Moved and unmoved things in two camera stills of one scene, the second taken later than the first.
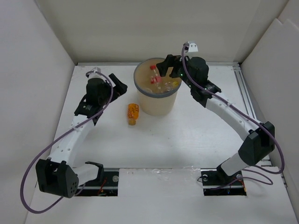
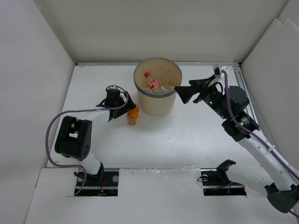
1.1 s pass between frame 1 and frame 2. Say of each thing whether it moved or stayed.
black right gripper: moved
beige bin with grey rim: stayed
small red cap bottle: moved
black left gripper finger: moved
